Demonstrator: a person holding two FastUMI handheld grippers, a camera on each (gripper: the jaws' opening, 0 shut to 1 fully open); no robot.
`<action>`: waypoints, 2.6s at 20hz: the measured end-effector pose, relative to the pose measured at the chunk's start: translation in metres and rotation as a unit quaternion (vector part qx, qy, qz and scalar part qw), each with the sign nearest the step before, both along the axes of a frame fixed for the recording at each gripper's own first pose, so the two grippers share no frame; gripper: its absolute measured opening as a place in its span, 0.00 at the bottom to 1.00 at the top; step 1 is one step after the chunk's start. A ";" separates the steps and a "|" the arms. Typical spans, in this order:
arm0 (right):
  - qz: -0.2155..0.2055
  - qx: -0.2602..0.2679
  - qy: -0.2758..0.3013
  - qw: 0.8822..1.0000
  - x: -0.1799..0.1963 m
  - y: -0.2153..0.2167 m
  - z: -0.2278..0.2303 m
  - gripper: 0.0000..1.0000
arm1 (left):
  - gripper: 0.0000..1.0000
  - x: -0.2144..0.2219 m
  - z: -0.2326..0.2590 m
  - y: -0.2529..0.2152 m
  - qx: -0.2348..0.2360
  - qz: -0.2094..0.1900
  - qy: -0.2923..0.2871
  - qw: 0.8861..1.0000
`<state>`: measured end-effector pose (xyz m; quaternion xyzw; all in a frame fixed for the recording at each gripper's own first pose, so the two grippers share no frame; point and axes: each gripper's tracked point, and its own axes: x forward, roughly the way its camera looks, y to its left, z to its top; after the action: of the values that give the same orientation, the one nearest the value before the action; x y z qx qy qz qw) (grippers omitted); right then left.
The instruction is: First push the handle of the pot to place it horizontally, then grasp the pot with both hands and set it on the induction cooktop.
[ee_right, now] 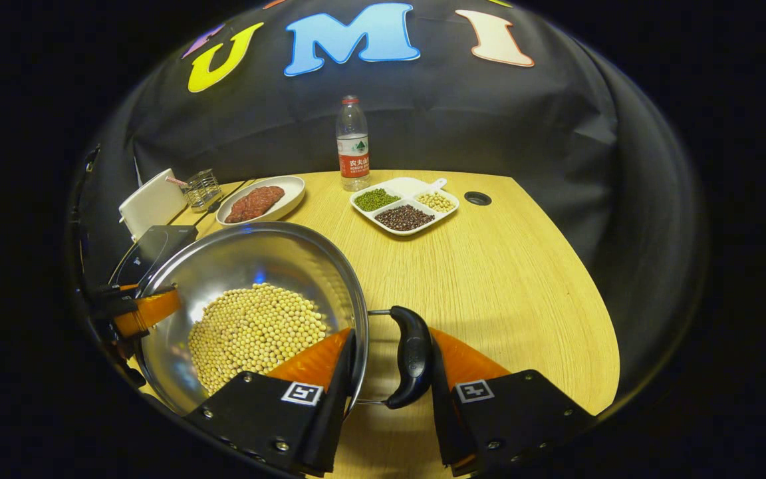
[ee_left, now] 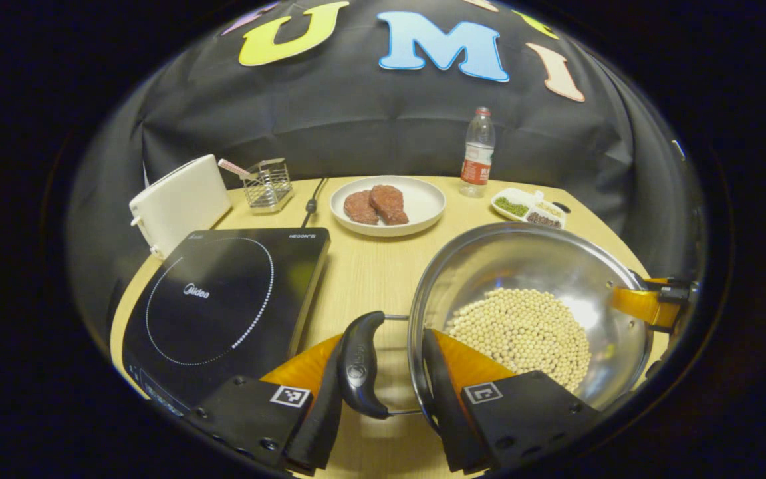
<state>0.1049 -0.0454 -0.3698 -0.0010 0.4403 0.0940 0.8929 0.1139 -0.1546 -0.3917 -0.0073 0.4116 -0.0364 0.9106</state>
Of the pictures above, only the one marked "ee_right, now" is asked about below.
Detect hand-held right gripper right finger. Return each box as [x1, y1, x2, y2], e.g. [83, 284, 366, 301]
[427, 327, 596, 477]

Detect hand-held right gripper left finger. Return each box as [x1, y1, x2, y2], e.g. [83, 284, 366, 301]
[186, 328, 358, 477]

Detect black induction cooktop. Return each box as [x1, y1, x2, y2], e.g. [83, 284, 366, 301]
[109, 225, 199, 287]

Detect stainless steel pot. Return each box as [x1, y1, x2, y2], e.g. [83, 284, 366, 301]
[136, 222, 434, 416]

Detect pile of soybeans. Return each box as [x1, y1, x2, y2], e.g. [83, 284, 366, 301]
[188, 283, 331, 395]

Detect white toaster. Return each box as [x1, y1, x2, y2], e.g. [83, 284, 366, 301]
[118, 168, 189, 241]

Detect raw red meat slice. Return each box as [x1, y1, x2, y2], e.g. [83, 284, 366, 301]
[225, 194, 261, 224]
[247, 186, 285, 212]

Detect white round plate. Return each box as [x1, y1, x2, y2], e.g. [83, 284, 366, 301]
[215, 176, 307, 227]

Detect dark red beans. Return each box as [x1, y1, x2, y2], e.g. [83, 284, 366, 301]
[374, 204, 436, 232]

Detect small portion of soybeans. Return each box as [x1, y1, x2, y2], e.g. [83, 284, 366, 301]
[416, 192, 455, 214]

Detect green mung beans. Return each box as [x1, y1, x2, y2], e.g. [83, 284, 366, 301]
[354, 188, 400, 212]

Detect white divided dish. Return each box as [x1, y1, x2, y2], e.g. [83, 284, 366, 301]
[349, 176, 460, 237]

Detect clear water bottle red label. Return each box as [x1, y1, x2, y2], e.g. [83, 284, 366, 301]
[336, 96, 371, 192]

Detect wire mesh basket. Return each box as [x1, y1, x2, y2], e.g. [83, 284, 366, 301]
[184, 169, 223, 212]

